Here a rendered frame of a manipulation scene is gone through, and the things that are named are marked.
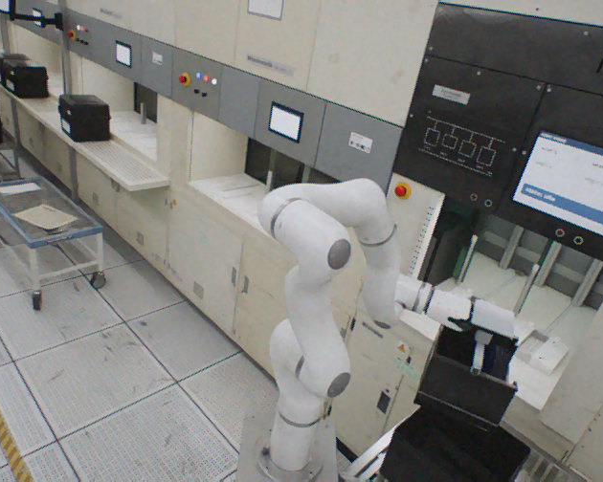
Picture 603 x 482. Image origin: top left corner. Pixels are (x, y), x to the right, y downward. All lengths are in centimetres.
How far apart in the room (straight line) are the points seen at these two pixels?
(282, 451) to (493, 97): 117
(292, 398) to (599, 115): 107
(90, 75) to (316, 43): 244
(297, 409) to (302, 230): 54
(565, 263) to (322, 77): 143
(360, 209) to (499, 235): 169
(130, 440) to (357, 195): 179
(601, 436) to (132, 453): 182
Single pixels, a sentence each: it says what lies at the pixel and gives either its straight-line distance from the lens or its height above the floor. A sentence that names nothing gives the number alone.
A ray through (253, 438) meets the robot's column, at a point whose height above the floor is 76.
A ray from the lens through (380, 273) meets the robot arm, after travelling 111.
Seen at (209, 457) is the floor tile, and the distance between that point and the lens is 234.
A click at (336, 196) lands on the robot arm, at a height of 156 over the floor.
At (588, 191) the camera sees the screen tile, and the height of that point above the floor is 156.
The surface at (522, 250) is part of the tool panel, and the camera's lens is 251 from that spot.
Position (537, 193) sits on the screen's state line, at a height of 151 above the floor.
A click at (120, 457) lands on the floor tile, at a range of 237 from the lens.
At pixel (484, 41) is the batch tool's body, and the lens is 155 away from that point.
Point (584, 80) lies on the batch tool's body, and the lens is 145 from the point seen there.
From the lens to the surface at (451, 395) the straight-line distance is 128.
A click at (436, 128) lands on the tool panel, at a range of 160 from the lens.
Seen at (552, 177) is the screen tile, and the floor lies 157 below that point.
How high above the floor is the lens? 189
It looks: 27 degrees down
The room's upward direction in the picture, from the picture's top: 11 degrees clockwise
